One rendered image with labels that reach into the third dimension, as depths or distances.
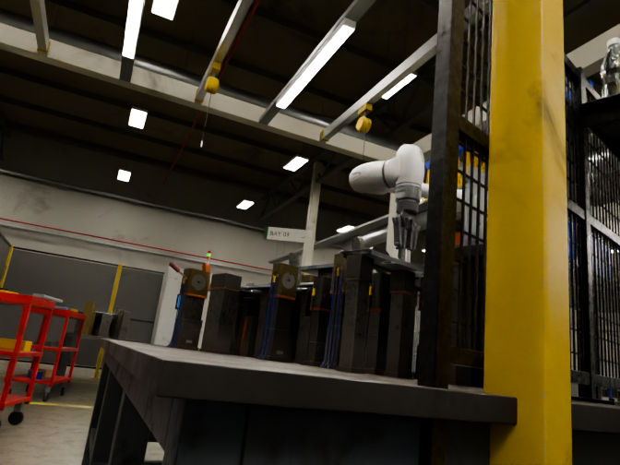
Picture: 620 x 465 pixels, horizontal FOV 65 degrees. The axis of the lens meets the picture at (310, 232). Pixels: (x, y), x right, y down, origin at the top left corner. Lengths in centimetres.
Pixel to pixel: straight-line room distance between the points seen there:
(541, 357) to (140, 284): 891
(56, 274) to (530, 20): 894
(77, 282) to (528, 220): 891
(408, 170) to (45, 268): 829
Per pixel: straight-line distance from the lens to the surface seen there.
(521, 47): 101
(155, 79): 565
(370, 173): 176
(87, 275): 945
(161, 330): 866
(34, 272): 949
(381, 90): 488
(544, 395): 81
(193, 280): 229
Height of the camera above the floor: 72
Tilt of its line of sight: 15 degrees up
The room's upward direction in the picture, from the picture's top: 7 degrees clockwise
